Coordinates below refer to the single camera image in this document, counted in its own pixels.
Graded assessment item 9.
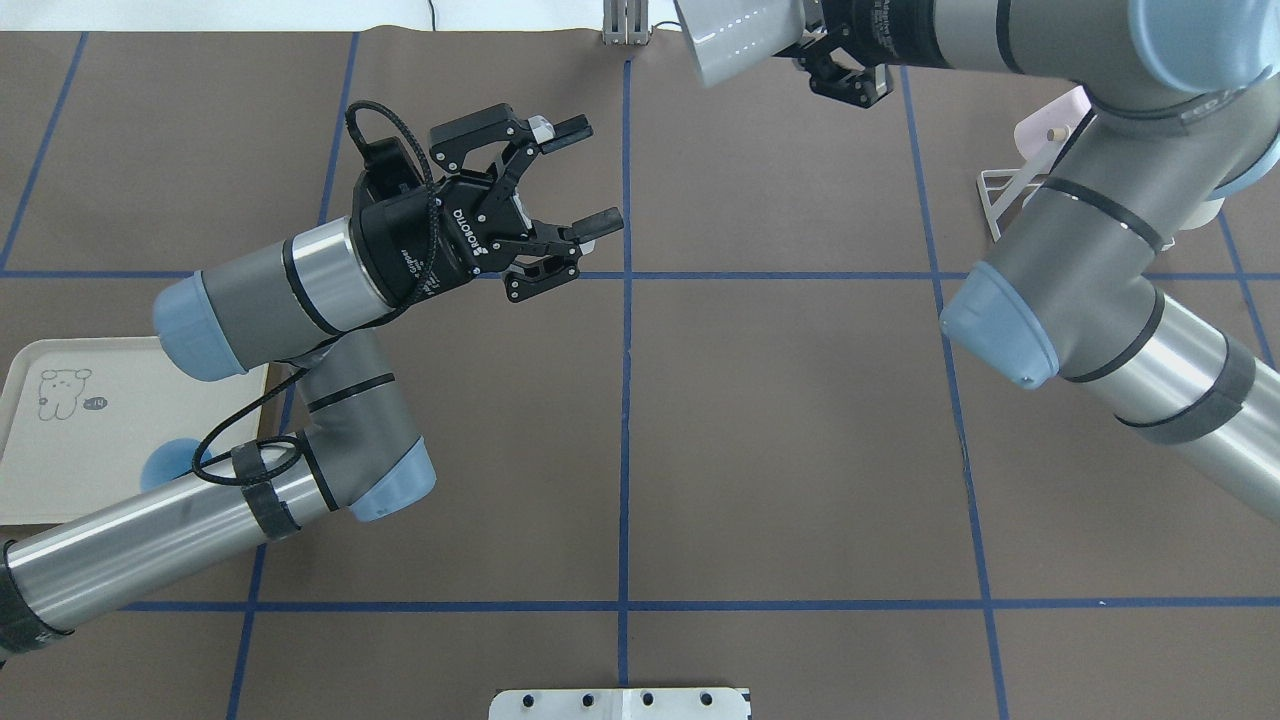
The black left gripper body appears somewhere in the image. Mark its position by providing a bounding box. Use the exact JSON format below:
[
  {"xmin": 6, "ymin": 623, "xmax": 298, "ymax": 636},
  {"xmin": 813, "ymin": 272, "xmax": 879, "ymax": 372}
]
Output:
[{"xmin": 349, "ymin": 170, "xmax": 531, "ymax": 306}]

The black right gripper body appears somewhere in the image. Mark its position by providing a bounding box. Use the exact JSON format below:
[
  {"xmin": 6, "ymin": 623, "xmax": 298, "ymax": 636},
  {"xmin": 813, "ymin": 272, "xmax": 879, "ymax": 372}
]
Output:
[{"xmin": 795, "ymin": 1, "xmax": 936, "ymax": 108}]

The blue cup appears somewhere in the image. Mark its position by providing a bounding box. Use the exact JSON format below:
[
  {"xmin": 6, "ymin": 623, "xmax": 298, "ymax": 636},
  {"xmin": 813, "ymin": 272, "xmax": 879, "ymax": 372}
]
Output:
[{"xmin": 140, "ymin": 437, "xmax": 201, "ymax": 493}]

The grey cup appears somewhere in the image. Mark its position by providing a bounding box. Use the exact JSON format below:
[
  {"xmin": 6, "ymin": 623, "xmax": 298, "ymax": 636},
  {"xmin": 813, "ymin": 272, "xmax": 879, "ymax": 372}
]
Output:
[{"xmin": 675, "ymin": 1, "xmax": 805, "ymax": 87}]

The pink cup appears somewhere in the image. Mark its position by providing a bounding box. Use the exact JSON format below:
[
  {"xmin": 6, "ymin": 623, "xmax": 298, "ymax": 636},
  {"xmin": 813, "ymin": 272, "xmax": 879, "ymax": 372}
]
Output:
[{"xmin": 1012, "ymin": 86, "xmax": 1092, "ymax": 160}]

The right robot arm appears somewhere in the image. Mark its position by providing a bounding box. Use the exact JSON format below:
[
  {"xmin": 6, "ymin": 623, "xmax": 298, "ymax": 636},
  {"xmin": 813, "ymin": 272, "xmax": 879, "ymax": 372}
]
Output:
[{"xmin": 780, "ymin": 1, "xmax": 1279, "ymax": 519}]

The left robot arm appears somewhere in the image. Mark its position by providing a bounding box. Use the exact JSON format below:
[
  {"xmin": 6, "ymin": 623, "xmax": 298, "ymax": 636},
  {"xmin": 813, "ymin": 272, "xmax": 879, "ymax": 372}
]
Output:
[{"xmin": 3, "ymin": 101, "xmax": 625, "ymax": 659}]

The cream plastic tray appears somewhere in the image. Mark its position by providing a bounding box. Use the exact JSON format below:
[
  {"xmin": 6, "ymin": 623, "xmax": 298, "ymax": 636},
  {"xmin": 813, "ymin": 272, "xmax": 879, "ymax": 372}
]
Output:
[{"xmin": 1, "ymin": 337, "xmax": 268, "ymax": 527}]

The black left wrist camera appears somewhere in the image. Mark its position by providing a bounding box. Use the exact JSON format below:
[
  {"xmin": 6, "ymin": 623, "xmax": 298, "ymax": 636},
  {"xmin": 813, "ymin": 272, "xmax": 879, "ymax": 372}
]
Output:
[{"xmin": 358, "ymin": 137, "xmax": 428, "ymax": 202}]

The white wire cup rack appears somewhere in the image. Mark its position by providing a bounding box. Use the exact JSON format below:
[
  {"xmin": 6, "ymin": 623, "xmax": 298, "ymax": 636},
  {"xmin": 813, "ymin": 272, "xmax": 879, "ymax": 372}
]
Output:
[{"xmin": 977, "ymin": 85, "xmax": 1231, "ymax": 243}]

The aluminium frame post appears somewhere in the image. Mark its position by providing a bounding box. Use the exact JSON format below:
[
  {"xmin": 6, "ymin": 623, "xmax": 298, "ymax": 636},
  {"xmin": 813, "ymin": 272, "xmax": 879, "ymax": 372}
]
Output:
[{"xmin": 602, "ymin": 0, "xmax": 652, "ymax": 46}]

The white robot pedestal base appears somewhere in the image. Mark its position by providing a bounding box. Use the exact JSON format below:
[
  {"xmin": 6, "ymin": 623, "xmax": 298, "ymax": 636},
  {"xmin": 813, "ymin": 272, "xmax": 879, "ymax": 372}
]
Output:
[{"xmin": 488, "ymin": 687, "xmax": 753, "ymax": 719}]

